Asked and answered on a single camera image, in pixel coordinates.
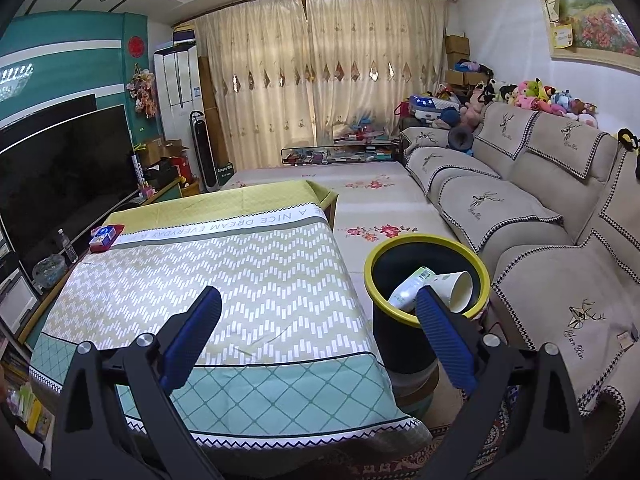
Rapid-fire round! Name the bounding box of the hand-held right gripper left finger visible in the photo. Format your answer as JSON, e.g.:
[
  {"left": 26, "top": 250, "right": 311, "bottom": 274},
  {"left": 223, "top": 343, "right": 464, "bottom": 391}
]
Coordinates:
[{"left": 50, "top": 286, "right": 223, "bottom": 480}]

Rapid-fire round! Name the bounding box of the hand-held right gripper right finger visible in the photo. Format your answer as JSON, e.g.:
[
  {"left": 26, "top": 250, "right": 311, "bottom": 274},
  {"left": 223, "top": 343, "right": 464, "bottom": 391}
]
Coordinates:
[{"left": 415, "top": 285, "right": 585, "bottom": 480}]

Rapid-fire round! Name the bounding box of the black yellow-rimmed waste bin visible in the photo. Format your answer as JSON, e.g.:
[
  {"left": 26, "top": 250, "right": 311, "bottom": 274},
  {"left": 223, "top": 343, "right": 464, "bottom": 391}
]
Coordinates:
[{"left": 364, "top": 233, "right": 492, "bottom": 377}]

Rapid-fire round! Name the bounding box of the white dotted paper cup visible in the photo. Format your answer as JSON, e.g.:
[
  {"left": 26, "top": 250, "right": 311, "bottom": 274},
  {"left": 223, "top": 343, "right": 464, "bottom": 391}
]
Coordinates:
[{"left": 431, "top": 270, "right": 474, "bottom": 315}]

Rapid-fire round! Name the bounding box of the white coconut drink bottle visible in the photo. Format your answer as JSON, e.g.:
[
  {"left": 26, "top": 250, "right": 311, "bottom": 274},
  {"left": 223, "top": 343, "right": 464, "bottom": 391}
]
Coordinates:
[{"left": 387, "top": 266, "right": 437, "bottom": 313}]

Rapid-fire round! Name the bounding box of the table with patterned cloth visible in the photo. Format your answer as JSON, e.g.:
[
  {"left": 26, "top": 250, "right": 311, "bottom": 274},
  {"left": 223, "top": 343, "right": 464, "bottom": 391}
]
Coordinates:
[{"left": 27, "top": 180, "right": 435, "bottom": 448}]

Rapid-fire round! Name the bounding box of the dark patterned rug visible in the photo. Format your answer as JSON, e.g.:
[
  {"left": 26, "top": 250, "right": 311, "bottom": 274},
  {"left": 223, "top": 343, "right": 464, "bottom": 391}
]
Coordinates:
[{"left": 300, "top": 400, "right": 526, "bottom": 480}]

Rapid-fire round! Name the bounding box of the red box of tissues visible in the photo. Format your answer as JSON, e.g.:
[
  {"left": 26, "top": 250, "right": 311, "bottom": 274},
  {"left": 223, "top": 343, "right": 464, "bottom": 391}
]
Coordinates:
[{"left": 89, "top": 225, "right": 123, "bottom": 253}]

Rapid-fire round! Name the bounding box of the beige floral floor mat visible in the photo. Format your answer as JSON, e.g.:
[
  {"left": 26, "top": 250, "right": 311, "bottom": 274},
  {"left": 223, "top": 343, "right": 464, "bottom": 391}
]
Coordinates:
[{"left": 220, "top": 162, "right": 466, "bottom": 271}]

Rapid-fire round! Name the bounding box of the clear water bottle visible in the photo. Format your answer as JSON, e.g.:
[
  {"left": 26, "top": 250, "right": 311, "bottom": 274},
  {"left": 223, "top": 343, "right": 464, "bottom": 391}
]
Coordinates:
[{"left": 57, "top": 229, "right": 80, "bottom": 265}]

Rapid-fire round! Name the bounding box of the glass bowl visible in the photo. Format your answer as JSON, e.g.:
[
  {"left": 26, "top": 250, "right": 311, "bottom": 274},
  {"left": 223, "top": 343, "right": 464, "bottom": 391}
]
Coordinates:
[{"left": 31, "top": 254, "right": 67, "bottom": 290}]

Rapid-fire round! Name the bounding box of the black box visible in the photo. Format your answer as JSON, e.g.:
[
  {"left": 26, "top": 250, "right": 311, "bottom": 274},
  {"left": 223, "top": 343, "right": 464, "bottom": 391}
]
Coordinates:
[{"left": 145, "top": 162, "right": 178, "bottom": 188}]

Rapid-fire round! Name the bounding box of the beige deer-print sofa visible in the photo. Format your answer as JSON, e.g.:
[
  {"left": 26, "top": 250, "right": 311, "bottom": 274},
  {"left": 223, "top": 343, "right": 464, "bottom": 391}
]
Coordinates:
[{"left": 399, "top": 101, "right": 640, "bottom": 416}]

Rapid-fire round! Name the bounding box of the pile of books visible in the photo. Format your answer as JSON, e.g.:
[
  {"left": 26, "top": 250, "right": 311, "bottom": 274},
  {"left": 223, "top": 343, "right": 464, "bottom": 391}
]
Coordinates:
[{"left": 2, "top": 350, "right": 53, "bottom": 436}]

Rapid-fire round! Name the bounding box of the black tower fan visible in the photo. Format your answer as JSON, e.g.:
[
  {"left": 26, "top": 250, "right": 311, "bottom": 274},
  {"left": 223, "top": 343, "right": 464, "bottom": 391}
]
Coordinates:
[{"left": 190, "top": 111, "right": 220, "bottom": 192}]

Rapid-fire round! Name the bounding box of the open cardboard box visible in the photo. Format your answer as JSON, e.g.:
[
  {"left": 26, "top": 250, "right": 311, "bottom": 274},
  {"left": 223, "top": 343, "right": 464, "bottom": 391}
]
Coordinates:
[{"left": 142, "top": 137, "right": 188, "bottom": 166}]

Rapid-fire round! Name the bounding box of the dark neck pillow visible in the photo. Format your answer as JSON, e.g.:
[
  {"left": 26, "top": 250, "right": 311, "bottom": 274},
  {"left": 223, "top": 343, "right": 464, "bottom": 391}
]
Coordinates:
[{"left": 448, "top": 125, "right": 475, "bottom": 153}]

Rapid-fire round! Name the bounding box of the black curved television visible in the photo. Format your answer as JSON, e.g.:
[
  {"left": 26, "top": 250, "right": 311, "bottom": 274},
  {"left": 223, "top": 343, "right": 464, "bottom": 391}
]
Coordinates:
[{"left": 0, "top": 105, "right": 141, "bottom": 273}]

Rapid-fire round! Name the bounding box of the low glass table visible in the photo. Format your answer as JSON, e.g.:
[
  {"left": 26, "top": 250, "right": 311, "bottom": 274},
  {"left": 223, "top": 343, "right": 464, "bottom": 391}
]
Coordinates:
[{"left": 281, "top": 142, "right": 401, "bottom": 166}]

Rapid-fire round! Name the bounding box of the colourful clutter pile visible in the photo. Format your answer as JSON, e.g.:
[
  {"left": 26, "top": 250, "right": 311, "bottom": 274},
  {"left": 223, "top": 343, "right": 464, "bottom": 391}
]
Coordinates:
[{"left": 332, "top": 112, "right": 391, "bottom": 143}]

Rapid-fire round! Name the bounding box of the blue star-print bag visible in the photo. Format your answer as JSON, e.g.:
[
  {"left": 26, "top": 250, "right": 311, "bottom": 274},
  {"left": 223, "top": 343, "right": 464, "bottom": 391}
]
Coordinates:
[{"left": 409, "top": 94, "right": 446, "bottom": 113}]

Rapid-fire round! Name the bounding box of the cream embroidered curtain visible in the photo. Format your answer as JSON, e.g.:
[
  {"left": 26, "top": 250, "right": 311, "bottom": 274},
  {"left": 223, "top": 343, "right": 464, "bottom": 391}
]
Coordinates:
[
  {"left": 194, "top": 0, "right": 316, "bottom": 171},
  {"left": 302, "top": 0, "right": 448, "bottom": 146}
]

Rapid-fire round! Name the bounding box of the row of plush toys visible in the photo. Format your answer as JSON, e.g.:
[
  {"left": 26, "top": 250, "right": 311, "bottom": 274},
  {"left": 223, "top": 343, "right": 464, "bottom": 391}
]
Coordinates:
[{"left": 460, "top": 77, "right": 600, "bottom": 128}]

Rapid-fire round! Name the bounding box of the black yellow plush toy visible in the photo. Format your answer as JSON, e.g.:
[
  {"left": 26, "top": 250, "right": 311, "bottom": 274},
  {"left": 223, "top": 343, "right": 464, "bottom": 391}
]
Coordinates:
[{"left": 617, "top": 127, "right": 640, "bottom": 181}]

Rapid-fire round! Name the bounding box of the stack of cardboard boxes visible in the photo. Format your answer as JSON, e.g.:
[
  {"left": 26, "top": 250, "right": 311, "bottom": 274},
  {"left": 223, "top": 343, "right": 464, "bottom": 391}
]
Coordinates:
[{"left": 444, "top": 34, "right": 488, "bottom": 86}]

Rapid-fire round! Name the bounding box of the framed flower painting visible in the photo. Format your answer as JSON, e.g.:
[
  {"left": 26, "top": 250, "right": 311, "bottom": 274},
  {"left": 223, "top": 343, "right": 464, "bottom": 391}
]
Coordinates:
[{"left": 534, "top": 0, "right": 640, "bottom": 61}]

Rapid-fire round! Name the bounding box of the artificial flower wall decoration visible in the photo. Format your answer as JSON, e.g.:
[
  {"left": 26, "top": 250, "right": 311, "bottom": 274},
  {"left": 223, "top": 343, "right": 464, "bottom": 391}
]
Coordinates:
[{"left": 127, "top": 65, "right": 158, "bottom": 118}]

